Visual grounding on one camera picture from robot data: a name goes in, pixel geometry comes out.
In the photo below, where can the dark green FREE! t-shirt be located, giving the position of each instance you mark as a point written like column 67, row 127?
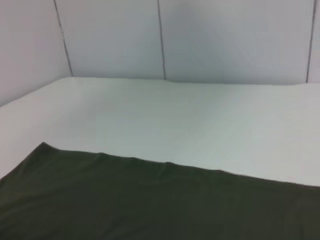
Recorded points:
column 125, row 200

